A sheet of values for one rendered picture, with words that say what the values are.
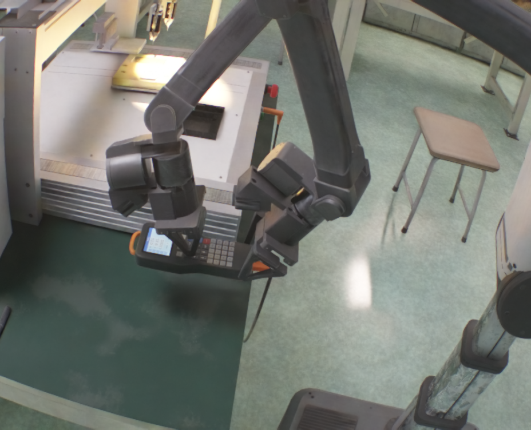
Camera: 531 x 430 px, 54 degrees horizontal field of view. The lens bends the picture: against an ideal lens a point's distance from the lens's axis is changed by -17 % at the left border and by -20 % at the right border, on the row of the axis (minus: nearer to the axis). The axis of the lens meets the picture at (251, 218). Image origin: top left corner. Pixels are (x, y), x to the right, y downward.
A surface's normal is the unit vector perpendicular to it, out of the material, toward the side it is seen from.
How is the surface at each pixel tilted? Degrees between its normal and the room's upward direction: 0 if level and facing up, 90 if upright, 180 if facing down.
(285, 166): 111
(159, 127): 68
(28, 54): 90
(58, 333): 0
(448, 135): 2
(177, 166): 83
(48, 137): 0
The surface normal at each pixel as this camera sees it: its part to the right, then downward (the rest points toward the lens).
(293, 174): -0.52, 0.73
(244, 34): 0.04, 0.34
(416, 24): -0.10, 0.63
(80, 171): 0.16, -0.76
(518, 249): -0.96, 0.13
